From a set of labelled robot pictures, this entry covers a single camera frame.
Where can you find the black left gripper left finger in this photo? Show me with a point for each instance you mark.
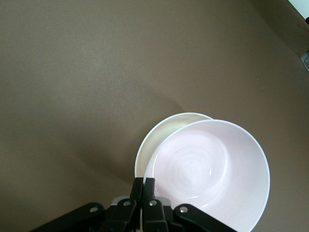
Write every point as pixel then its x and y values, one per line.
pixel 120 217

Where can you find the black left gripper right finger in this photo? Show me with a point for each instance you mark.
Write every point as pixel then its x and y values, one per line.
pixel 154 217

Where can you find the pink bowl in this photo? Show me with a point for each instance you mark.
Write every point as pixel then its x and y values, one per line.
pixel 205 157

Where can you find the white bowl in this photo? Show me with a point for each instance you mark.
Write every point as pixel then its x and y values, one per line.
pixel 159 135

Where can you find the brown table cover sheet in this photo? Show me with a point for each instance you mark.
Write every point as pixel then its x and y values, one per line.
pixel 72 72

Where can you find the silver metal corner bracket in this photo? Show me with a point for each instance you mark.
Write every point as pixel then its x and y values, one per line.
pixel 306 60

